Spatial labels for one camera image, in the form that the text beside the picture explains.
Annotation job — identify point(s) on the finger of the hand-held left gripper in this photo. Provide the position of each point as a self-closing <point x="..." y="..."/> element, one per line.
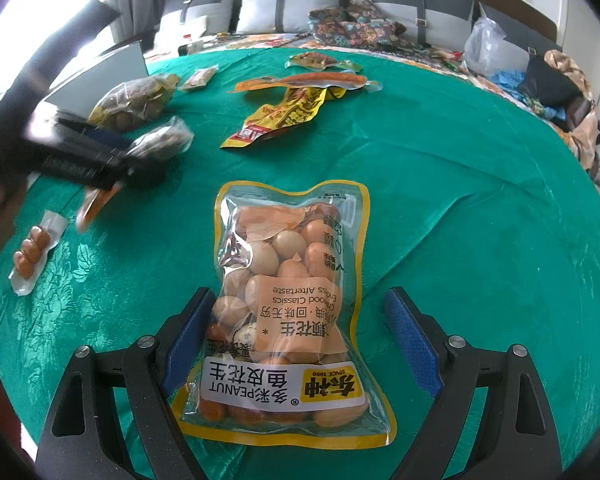
<point x="130" y="172"/>
<point x="100" y="135"/>

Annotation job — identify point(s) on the small orange snack packet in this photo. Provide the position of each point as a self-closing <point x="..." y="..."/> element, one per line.
<point x="91" y="207"/>

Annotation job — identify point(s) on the floral bedsheet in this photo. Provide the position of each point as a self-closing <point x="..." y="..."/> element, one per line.
<point x="260" y="42"/>

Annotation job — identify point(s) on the long orange sausage packet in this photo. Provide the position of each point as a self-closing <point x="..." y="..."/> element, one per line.
<point x="320" y="79"/>

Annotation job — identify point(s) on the green-edged brown snack packet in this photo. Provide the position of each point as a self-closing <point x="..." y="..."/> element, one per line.
<point x="315" y="60"/>

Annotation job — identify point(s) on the grey board panel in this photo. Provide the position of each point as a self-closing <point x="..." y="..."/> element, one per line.
<point x="105" y="70"/>

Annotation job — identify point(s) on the blue cloth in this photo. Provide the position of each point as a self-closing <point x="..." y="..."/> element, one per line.
<point x="507" y="81"/>

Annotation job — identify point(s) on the three small sausages packet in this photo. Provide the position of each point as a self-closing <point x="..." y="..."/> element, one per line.
<point x="30" y="255"/>

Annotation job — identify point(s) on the dark floral cloth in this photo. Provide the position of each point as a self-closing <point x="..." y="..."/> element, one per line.
<point x="365" y="27"/>

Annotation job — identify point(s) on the clear yellow-edged peanut packet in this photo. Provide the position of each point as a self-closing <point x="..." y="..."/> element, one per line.
<point x="280" y="285"/>

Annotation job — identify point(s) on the small beige snack packet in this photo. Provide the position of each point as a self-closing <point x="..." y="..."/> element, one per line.
<point x="198" y="79"/>

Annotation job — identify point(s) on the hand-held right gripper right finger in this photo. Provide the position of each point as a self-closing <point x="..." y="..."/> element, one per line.
<point x="410" y="342"/>

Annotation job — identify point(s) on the black bag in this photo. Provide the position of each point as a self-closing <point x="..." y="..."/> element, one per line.
<point x="547" y="82"/>

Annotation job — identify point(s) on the crumpled yellow snack packet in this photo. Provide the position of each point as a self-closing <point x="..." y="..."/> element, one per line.
<point x="285" y="112"/>

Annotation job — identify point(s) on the pile of clothes and bags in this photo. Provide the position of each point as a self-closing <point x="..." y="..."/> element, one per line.
<point x="582" y="125"/>

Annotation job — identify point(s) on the dark nuts clear packet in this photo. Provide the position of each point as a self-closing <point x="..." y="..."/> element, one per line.
<point x="162" y="140"/>

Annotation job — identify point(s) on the green patterned blanket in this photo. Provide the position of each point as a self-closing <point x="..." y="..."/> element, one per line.
<point x="455" y="185"/>

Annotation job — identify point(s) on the green olive snack packet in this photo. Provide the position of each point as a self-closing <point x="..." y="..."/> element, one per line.
<point x="130" y="102"/>

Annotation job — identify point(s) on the clear plastic bag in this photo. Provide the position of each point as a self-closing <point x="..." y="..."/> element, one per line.
<point x="485" y="45"/>

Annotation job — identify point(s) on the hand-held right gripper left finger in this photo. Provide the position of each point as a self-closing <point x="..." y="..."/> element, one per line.
<point x="187" y="342"/>

